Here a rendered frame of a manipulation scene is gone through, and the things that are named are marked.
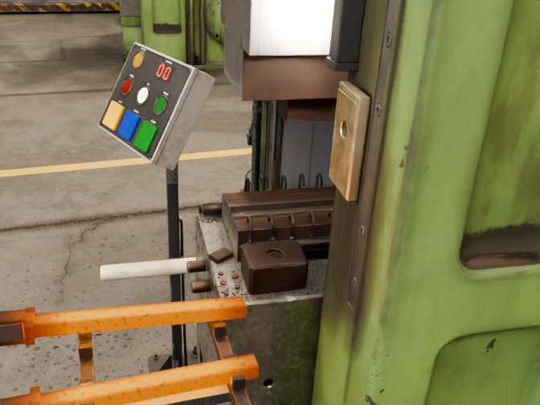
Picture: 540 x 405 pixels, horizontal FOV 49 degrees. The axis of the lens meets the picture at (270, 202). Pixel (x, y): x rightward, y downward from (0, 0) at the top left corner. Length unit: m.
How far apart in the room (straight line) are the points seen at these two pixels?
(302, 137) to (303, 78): 0.36
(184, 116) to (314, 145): 0.37
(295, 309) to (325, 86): 0.44
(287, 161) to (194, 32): 4.71
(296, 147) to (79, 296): 1.56
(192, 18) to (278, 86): 4.95
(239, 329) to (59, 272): 1.85
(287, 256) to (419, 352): 0.34
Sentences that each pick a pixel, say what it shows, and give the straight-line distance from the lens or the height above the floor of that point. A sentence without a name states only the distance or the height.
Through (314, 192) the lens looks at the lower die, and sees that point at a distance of 1.41.
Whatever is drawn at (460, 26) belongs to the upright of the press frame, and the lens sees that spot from 0.76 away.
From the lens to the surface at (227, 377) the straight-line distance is 0.90.
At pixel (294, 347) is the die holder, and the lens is 1.25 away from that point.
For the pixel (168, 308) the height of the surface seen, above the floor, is 1.02.
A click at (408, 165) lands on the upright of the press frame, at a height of 1.31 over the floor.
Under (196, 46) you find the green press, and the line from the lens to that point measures 6.16.
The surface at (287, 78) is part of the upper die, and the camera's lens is 1.12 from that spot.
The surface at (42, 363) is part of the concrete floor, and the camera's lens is 2.47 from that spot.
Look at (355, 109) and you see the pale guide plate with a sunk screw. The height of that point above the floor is 1.34.
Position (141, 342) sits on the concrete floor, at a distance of 2.48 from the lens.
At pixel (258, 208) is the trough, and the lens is 1.32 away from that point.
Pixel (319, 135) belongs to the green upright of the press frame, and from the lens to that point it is 1.47.
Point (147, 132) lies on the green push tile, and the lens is 1.65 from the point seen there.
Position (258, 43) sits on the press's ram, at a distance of 1.04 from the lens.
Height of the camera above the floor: 1.61
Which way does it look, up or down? 27 degrees down
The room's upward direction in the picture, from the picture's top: 3 degrees clockwise
